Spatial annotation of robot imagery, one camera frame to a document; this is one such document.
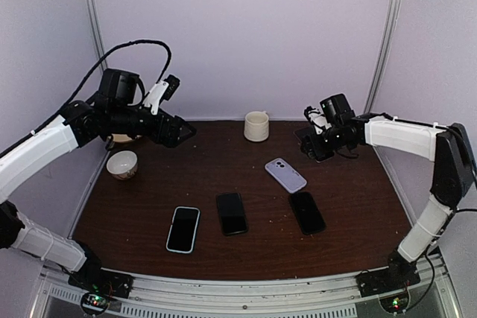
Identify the right aluminium corner post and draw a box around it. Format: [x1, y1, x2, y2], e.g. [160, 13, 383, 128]
[364, 0, 402, 112]

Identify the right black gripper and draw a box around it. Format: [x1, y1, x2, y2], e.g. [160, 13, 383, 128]
[303, 124, 351, 159]

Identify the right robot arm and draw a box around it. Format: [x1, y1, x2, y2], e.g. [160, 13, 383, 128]
[301, 94, 476, 290]

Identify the left aluminium corner post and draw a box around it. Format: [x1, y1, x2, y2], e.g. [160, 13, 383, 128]
[85, 0, 105, 59]

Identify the phone in light-blue case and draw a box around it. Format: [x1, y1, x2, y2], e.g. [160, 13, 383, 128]
[165, 206, 200, 254]

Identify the white patterned bowl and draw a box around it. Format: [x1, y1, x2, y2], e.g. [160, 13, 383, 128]
[106, 150, 138, 180]

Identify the lilac silicone phone case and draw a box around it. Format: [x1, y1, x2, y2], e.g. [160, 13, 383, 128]
[265, 158, 307, 194]

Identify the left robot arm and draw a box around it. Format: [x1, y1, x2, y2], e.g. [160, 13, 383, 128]
[1, 69, 197, 291]

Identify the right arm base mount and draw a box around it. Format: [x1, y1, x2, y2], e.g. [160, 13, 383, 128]
[356, 267, 420, 297]

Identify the aluminium corner post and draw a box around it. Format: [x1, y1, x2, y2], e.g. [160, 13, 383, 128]
[85, 0, 105, 59]
[364, 0, 402, 112]

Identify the black phone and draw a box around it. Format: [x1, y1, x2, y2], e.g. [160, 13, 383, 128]
[288, 191, 326, 235]
[216, 192, 248, 236]

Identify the purple smartphone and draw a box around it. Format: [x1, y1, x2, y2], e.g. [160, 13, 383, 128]
[294, 127, 335, 162]

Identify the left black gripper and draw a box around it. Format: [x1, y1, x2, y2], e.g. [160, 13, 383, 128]
[109, 104, 196, 147]

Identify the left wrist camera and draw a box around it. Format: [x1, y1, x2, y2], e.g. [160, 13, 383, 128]
[143, 74, 180, 115]

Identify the cream textured mug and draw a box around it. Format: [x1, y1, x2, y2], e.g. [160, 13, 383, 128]
[244, 111, 269, 142]

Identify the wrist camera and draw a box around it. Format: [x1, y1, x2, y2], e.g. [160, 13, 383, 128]
[303, 106, 331, 135]
[143, 74, 180, 115]

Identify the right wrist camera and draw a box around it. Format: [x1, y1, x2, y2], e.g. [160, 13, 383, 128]
[303, 106, 331, 135]

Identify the beige ceramic plate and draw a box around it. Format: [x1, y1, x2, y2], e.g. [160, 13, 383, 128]
[112, 134, 141, 144]

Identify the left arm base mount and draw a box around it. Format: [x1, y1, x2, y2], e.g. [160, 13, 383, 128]
[68, 270, 133, 299]

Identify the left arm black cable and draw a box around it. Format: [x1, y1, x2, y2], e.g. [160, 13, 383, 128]
[29, 39, 173, 136]

